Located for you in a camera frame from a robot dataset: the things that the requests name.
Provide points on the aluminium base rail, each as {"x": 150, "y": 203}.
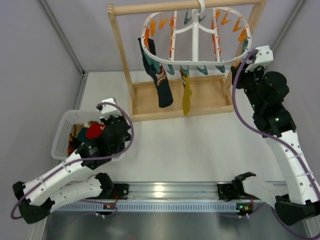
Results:
{"x": 166, "y": 198}

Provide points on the red sock in basket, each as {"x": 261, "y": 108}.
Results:
{"x": 95, "y": 130}

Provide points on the dark navy patterned sock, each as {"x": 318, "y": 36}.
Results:
{"x": 160, "y": 79}

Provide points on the brown striped sock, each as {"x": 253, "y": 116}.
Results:
{"x": 77, "y": 128}

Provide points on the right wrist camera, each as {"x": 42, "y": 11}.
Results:
{"x": 263, "y": 58}

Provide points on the white round clip hanger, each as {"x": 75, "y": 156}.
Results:
{"x": 209, "y": 36}

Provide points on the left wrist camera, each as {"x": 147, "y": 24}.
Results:
{"x": 107, "y": 108}

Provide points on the wooden hanger rack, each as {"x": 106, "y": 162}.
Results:
{"x": 210, "y": 88}

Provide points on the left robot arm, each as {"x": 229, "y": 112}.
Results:
{"x": 67, "y": 175}

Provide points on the white plastic laundry basket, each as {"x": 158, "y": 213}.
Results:
{"x": 62, "y": 135}

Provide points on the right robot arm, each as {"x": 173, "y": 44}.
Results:
{"x": 266, "y": 92}

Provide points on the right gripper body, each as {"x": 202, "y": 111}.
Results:
{"x": 240, "y": 78}

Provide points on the argyle patterned sock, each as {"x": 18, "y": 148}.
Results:
{"x": 72, "y": 144}

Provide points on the dark green rolled sock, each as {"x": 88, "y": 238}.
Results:
{"x": 81, "y": 137}

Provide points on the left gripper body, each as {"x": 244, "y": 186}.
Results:
{"x": 117, "y": 122}

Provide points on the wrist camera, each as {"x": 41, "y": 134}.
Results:
{"x": 107, "y": 108}
{"x": 263, "y": 58}

